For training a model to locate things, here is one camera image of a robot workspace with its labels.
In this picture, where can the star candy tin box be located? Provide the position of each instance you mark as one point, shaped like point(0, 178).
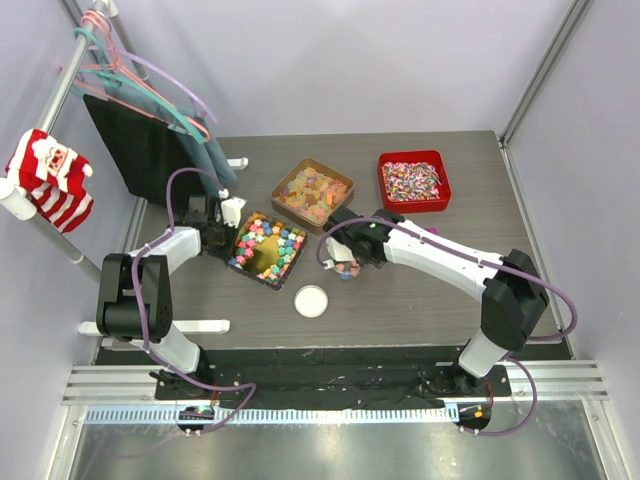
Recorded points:
point(266, 250)

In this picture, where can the red candy box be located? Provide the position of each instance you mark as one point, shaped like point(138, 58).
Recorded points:
point(413, 182)

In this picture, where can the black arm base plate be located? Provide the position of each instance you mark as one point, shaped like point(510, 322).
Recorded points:
point(333, 379)

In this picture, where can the purple hanger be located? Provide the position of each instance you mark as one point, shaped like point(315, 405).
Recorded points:
point(198, 103)

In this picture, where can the pink hanger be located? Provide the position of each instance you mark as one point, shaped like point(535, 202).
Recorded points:
point(113, 59)

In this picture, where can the teal hanger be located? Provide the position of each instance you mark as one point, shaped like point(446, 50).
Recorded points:
point(181, 123)

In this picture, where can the grey-blue cloth on hanger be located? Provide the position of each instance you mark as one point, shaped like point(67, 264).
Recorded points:
point(208, 156)

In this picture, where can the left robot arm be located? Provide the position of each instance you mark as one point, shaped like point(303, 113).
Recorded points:
point(135, 300)

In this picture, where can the clear plastic cup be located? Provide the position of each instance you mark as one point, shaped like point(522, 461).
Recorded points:
point(347, 270)

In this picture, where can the black cloth on hanger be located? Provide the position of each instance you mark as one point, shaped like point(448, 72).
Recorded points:
point(144, 150)

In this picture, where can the brown gummy candy tin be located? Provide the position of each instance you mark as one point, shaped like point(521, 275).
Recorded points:
point(310, 193)

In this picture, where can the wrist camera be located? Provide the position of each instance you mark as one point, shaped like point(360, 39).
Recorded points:
point(231, 208)
point(339, 255)

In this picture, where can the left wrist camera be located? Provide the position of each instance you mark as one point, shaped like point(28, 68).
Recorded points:
point(231, 208)

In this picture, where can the white cable duct strip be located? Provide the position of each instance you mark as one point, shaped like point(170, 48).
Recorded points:
point(184, 415)

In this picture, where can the metal clothes rack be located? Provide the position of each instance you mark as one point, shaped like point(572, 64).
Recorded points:
point(12, 198)

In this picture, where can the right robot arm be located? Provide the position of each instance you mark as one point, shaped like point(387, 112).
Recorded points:
point(511, 298)

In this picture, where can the santa red striped sock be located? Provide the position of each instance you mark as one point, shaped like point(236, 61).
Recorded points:
point(52, 176)

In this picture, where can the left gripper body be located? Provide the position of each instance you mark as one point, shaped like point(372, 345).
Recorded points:
point(224, 238)

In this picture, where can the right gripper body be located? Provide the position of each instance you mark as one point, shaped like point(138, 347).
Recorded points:
point(371, 261)

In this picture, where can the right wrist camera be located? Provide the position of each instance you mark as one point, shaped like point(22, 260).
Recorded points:
point(339, 255)

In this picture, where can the white round lid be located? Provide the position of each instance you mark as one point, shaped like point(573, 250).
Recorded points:
point(311, 301)

